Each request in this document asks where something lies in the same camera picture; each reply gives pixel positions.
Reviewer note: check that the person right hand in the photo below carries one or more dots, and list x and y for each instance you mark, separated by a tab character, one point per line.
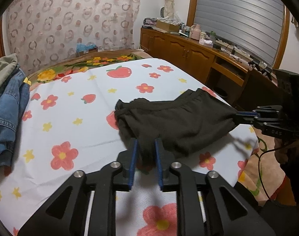
284	151

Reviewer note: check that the patterned lace curtain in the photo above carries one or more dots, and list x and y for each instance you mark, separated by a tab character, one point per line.
45	32

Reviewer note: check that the grey green folded garment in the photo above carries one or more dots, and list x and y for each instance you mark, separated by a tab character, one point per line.
7	66

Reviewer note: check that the blue denim jeans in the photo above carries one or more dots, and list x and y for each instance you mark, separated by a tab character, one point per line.
14	97

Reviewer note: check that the white floral bed sheet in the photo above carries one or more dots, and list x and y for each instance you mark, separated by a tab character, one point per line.
69	125

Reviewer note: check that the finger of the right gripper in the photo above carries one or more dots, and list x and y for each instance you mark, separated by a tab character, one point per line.
247	114
244	120

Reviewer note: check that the blue package on headboard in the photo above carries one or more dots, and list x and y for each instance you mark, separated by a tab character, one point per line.
82	49

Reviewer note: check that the yellow plush toy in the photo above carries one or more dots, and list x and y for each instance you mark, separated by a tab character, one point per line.
27	81

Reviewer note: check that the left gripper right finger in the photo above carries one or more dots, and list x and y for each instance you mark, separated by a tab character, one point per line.
206	203

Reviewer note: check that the wooden sideboard cabinet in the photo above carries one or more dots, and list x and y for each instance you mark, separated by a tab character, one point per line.
236	82

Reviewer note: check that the black pants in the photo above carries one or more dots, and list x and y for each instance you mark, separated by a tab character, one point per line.
191	122

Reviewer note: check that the pink kettle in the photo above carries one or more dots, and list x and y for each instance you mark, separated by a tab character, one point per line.
195	32

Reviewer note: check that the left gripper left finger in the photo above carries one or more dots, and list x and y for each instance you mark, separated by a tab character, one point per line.
85	203

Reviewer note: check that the brown floral blanket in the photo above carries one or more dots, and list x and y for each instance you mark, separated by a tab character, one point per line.
83	63

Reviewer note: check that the pink tissue box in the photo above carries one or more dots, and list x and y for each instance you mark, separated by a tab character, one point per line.
207	43

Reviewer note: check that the cardboard box on cabinet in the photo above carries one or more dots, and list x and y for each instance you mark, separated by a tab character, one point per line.
168	27

